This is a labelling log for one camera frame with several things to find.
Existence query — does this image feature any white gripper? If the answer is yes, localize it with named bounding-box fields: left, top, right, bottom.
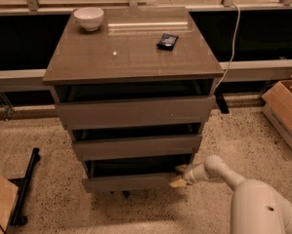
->
left=169, top=163, right=210, bottom=188

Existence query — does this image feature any grey drawer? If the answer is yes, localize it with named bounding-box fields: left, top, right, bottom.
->
left=82, top=154, right=192, bottom=192
left=56, top=96, right=215, bottom=130
left=72, top=135, right=202, bottom=161

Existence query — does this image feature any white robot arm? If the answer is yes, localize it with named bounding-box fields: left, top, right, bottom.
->
left=169, top=155, right=292, bottom=234

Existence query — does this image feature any grey drawer cabinet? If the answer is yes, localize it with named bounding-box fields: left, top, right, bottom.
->
left=42, top=5, right=225, bottom=189

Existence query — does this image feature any cardboard box right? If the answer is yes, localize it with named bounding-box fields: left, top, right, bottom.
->
left=263, top=80, right=292, bottom=149

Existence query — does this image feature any dark blue snack packet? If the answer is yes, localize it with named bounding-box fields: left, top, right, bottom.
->
left=156, top=33, right=178, bottom=51

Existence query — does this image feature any black metal bar stand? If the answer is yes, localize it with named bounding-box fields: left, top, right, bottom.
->
left=10, top=147, right=40, bottom=226

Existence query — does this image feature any white ceramic bowl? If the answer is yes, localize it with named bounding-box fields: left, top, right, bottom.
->
left=73, top=7, right=104, bottom=31

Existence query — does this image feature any white cable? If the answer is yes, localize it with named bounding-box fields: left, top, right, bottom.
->
left=214, top=3, right=242, bottom=90

